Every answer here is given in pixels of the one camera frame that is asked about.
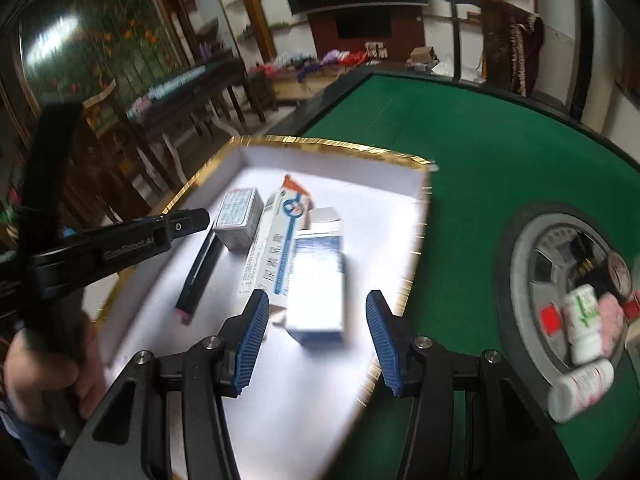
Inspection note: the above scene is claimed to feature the wooden wall shelving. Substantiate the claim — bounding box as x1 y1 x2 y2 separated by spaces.
181 0 317 68

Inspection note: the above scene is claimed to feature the gold rimmed white storage box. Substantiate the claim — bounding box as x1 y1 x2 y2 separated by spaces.
100 136 434 479

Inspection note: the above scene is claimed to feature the long white blue orange box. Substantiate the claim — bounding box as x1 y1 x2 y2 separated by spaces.
238 174 312 309

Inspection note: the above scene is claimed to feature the wooden armchair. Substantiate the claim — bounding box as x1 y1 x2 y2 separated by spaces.
82 79 180 197

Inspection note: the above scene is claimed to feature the round mahjong table control panel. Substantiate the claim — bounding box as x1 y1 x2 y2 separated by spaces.
494 202 615 408

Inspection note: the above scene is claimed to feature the white bottle red label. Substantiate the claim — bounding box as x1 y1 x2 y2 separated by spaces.
547 359 615 424

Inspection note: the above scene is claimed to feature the pink fluffy plush toy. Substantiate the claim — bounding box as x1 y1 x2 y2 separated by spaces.
598 292 624 358

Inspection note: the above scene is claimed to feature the wooden chair with red cloth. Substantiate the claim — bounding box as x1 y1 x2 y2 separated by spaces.
444 0 544 98

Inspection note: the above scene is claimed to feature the white bottle green label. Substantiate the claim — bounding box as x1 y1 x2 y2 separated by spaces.
562 284 603 366

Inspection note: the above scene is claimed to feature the floral wall mural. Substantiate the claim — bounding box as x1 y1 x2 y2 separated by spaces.
16 0 182 107

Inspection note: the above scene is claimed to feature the red brown tv cabinet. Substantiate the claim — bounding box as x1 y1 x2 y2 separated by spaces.
307 6 425 62

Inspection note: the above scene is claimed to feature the black pen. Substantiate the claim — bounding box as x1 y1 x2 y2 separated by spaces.
176 229 224 325

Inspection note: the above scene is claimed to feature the small white grey box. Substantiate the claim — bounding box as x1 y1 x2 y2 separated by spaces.
214 188 264 250

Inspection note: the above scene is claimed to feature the low wooden tv bench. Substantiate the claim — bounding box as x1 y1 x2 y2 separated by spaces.
250 50 371 104

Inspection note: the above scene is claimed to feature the person's left hand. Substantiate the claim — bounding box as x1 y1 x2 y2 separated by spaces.
3 314 106 427

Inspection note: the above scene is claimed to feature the grey teal text medicine box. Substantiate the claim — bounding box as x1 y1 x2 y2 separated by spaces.
300 207 343 235

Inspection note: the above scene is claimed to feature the grey red narrow box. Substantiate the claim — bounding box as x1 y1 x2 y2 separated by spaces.
623 290 640 323

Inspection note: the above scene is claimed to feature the blue white medicine box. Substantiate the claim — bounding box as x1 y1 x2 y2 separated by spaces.
285 234 345 346

